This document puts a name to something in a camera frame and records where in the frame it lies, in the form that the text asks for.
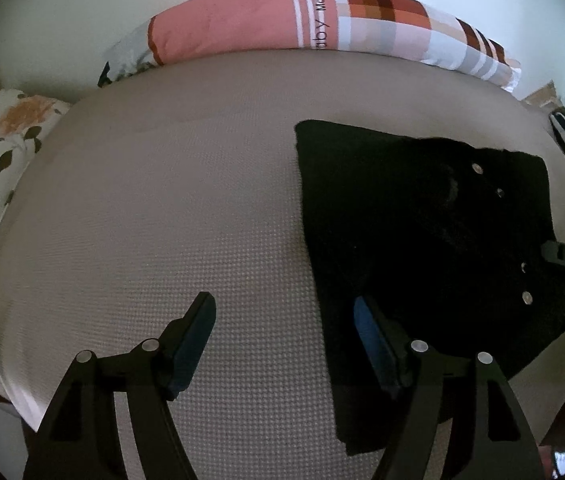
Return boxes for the black pants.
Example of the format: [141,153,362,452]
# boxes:
[295,120,565,455]

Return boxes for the pink plaid long pillow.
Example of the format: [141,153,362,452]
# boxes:
[98,0,521,92]

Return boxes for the beige textured bed sheet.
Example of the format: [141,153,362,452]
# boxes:
[0,50,565,479]

